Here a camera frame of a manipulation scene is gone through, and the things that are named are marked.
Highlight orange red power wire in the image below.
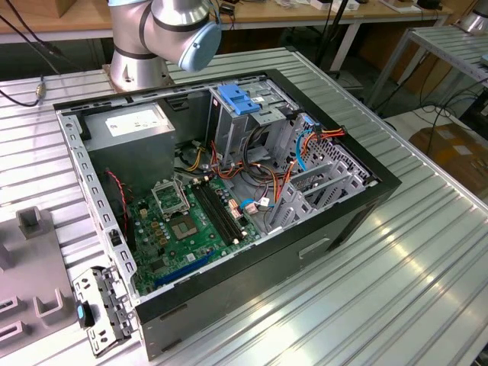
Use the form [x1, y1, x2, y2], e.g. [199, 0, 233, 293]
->
[314, 127, 347, 144]

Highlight grey metal disk bay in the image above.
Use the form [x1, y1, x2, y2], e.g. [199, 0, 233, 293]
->
[265, 114, 378, 236]

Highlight black RAM slot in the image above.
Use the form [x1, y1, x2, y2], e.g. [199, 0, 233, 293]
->
[202, 178, 249, 239]
[192, 181, 240, 246]

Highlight metal socket cover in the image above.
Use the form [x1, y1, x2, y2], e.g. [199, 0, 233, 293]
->
[151, 179, 191, 219]

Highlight CPU socket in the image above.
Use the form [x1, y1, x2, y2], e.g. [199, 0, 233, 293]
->
[170, 215, 200, 242]

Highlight blue drive latch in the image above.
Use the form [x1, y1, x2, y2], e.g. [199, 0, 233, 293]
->
[217, 83, 261, 117]

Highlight black PC case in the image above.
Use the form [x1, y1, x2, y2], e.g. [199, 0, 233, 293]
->
[52, 68, 403, 361]

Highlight blue expansion slot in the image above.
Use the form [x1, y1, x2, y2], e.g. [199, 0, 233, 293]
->
[154, 253, 215, 287]

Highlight green motherboard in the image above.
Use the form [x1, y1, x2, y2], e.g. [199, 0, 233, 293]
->
[125, 177, 262, 298]

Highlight grey power supply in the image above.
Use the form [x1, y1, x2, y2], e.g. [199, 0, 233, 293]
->
[82, 101, 177, 191]

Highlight black stand pole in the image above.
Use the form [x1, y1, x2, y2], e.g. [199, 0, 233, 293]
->
[314, 0, 352, 75]

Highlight large cardboard box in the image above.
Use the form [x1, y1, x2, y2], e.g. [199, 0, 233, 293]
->
[408, 122, 488, 195]

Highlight black blue latch tab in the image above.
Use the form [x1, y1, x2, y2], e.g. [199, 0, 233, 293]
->
[75, 300, 95, 329]

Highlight wooden desk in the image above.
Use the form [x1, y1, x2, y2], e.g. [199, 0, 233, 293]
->
[0, 0, 457, 73]

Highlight grey parts rack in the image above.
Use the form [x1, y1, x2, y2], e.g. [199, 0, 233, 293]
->
[0, 205, 79, 348]

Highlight metal slat side table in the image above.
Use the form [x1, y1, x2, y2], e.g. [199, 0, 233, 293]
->
[365, 24, 488, 111]

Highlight short blue wire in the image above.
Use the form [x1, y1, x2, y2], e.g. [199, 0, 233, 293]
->
[239, 197, 276, 210]

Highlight orange red wire bundle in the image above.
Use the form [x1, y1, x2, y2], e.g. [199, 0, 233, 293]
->
[210, 143, 300, 203]

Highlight yellow black power wires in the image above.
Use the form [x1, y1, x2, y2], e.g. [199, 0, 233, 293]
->
[181, 146, 205, 173]

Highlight blue data wire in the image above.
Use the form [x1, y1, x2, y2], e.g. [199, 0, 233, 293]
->
[294, 127, 319, 175]

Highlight red black fan wire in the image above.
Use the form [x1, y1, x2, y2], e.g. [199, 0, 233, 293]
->
[105, 170, 130, 233]

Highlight grey metal card bracket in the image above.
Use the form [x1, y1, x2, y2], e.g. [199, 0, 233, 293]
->
[72, 265, 139, 358]

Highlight black cable silver plug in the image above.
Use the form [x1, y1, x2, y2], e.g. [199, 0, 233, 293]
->
[0, 13, 64, 108]

